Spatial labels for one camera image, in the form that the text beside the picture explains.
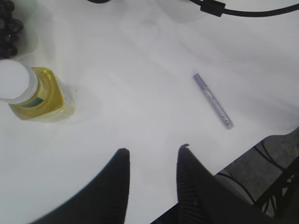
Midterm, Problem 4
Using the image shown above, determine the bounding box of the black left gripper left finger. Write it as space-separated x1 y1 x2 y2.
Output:
35 148 130 224

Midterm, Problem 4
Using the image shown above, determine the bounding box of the pale green wavy plate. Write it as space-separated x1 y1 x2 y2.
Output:
14 0 54 59

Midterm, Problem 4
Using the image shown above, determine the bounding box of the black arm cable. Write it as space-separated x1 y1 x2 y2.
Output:
189 0 299 18

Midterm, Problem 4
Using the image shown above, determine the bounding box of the black mesh pen holder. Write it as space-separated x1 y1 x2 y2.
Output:
88 0 110 4

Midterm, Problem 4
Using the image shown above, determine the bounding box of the black floor cable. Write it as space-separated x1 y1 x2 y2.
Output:
216 172 256 205

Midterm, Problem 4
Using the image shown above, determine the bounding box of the purple grape bunch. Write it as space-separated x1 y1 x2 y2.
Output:
0 0 24 60

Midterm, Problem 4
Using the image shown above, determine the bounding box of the yellow oil bottle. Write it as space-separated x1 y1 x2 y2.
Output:
0 59 75 122

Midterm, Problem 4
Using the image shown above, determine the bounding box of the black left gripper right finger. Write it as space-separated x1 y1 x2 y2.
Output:
176 144 299 224

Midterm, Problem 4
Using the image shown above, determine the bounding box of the black metal table frame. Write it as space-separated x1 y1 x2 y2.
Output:
253 158 299 223

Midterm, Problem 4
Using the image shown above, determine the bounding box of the silver glitter pen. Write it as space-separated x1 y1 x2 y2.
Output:
193 74 234 130

